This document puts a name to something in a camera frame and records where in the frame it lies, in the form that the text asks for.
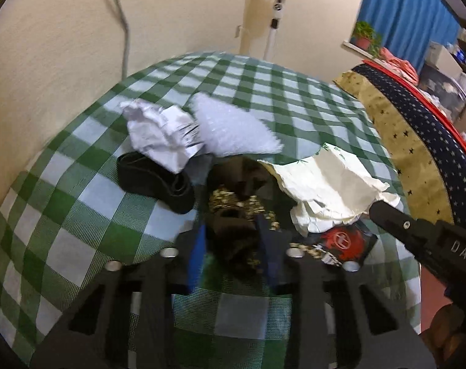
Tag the red and black packet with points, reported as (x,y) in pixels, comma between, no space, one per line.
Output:
(344,242)

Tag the white standing fan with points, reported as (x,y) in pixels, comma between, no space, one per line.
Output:
(275,27)

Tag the green checked tablecloth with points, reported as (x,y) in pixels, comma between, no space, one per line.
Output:
(83,207)

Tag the white windowsill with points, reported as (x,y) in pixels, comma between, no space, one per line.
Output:
(354,46)

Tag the potted green plant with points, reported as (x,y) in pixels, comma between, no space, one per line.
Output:
(365,36)

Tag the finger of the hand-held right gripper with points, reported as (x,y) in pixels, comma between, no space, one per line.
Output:
(398,223)

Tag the black rubber band strip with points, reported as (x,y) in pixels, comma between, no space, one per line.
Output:
(148,178)

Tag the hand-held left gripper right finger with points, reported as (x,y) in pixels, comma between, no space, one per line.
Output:
(269,255)

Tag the cream paper wrapper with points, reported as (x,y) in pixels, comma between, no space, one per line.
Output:
(332,184)

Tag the yellow starred bedsheet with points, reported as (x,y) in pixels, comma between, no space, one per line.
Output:
(401,150)

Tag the white cardboard box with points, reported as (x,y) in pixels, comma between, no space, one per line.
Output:
(444,57)

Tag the dark brown gold wrapper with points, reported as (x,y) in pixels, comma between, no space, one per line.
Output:
(233,234)

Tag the pink clothes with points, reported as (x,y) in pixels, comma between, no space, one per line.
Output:
(400,63)

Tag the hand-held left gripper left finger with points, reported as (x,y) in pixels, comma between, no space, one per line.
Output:
(196,257)

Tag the clear storage box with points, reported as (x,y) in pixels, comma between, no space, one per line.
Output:
(444,88)

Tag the printed white paper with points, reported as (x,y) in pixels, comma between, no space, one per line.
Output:
(156,134)

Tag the blue curtain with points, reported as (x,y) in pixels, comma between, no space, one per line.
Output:
(405,11)

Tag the navy starred blanket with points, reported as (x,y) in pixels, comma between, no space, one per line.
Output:
(421,123)

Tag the person's right hand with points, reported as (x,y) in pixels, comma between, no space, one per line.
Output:
(446,334)

